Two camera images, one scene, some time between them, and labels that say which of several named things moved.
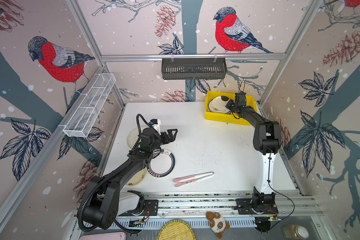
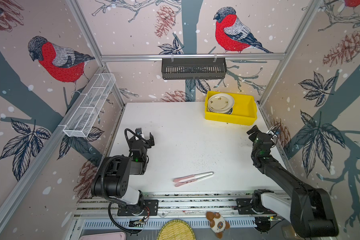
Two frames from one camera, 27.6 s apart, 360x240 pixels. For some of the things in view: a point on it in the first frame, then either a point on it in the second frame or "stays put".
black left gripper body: (163, 139) to (147, 145)
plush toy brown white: (217, 224) stays put
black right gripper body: (233, 105) to (255, 137)
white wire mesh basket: (88, 105) stays put
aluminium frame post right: (312, 7) stays put
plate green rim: (163, 165) to (230, 112)
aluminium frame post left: (96, 46) stays put
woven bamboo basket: (176, 229) stays put
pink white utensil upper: (205, 173) stays put
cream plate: (137, 179) to (220, 102)
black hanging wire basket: (194, 68) stays put
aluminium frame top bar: (130, 58) stays put
